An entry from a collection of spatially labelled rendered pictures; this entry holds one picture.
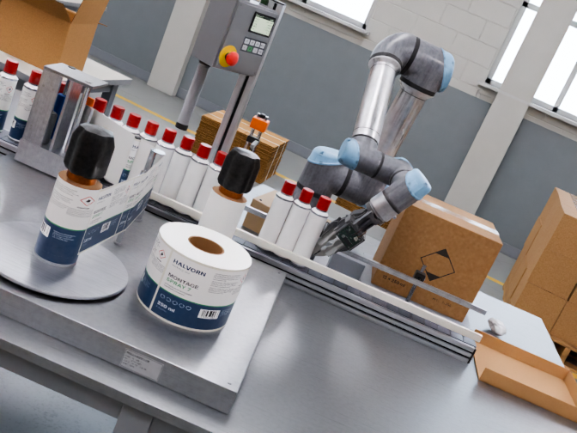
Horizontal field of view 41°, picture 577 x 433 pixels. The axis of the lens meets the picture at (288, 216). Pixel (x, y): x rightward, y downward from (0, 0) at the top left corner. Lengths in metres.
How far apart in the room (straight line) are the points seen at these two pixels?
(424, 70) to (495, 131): 4.95
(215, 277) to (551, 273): 3.88
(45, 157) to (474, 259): 1.23
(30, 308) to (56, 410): 0.92
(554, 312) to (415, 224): 3.07
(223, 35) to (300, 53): 5.57
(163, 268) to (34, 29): 2.26
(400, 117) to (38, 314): 1.29
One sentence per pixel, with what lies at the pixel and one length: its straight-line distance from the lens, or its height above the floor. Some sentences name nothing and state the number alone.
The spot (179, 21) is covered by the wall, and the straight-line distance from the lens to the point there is 7.98.
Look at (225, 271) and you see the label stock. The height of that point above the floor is 1.02.
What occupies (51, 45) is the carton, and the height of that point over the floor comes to 0.90.
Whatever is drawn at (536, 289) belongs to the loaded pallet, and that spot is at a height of 0.37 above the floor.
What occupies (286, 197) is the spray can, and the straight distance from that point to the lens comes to 2.08.
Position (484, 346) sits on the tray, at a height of 0.83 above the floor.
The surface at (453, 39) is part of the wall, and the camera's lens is 7.35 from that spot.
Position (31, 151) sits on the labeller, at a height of 0.92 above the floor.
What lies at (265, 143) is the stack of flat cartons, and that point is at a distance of 6.11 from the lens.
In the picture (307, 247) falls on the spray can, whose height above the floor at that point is 0.94.
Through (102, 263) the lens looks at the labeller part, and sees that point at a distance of 1.69.
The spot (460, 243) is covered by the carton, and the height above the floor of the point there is 1.07.
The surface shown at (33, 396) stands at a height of 0.22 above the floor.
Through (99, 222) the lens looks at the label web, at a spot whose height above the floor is 0.98.
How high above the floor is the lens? 1.59
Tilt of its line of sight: 16 degrees down
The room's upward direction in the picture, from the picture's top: 23 degrees clockwise
